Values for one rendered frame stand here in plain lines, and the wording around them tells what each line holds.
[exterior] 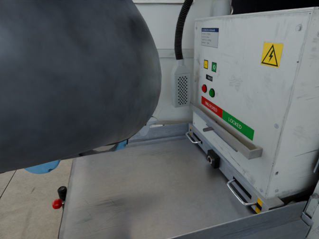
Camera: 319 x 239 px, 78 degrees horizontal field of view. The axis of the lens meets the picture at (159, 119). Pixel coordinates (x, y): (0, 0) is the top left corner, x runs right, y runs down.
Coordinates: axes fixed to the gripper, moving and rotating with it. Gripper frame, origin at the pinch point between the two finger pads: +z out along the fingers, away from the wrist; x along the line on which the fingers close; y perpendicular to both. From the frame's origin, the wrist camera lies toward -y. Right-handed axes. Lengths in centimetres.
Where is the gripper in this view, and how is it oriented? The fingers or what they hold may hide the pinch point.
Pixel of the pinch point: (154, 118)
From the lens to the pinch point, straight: 62.5
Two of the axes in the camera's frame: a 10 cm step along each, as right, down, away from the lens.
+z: 9.3, 0.0, 3.8
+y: -1.7, 8.9, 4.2
